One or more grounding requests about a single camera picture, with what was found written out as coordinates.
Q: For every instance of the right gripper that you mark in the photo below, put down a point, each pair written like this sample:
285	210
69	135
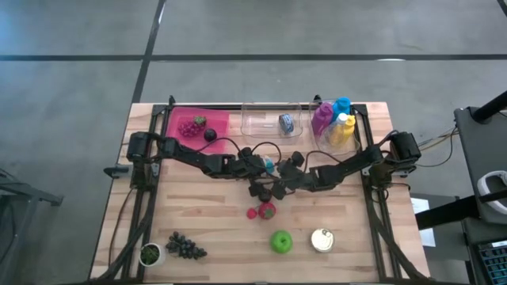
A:
305	178

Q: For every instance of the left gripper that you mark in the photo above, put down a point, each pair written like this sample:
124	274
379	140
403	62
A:
241	168

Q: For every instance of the blue label tin can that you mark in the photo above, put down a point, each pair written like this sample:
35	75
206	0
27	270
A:
286	123
269	165

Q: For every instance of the magenta squeeze bottle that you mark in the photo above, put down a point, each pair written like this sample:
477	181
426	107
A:
321	118

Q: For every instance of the purple toy grapes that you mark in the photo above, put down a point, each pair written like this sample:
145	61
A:
189	128

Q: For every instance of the clear bottle white cap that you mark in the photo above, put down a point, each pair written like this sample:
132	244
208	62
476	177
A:
341	118

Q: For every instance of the yellow squeeze bottle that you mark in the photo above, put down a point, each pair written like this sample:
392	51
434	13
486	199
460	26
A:
349	124

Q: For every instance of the blue squeeze bottle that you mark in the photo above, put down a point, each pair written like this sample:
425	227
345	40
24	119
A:
341	106

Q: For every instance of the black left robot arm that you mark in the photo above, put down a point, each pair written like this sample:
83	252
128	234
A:
206	162

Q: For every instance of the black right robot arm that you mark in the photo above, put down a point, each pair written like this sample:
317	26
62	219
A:
348	168

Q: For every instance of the large red toy strawberry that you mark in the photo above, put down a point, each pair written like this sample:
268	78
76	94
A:
267	211

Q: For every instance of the small red toy strawberry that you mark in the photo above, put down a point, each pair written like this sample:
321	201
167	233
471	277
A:
252	213

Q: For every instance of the clear plastic bin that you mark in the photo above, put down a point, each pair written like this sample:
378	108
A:
321	144
257	122

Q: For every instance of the green toy apple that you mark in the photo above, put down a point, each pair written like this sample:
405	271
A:
281	242

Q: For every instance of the gold lid tin can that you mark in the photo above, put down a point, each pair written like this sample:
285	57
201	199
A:
322	240

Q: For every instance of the pink plastic tray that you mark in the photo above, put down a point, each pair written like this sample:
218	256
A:
178	115

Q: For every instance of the black toy grapes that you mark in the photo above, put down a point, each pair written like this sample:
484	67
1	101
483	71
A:
184	247

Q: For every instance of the small plant white pot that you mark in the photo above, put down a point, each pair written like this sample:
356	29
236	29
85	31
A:
151	254

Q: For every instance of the black side clamp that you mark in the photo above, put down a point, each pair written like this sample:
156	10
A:
117	171

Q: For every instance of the white paper sheet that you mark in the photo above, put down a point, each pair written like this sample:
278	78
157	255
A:
428	237
420	206

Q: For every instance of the white headset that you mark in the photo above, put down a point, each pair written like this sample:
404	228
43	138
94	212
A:
481	184

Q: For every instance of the black side desk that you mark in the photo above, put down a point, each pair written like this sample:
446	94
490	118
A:
487	150

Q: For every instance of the grey floor stand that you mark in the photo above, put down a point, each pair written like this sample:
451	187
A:
35	194

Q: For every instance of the black computer keyboard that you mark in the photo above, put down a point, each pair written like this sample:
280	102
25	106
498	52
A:
495	265

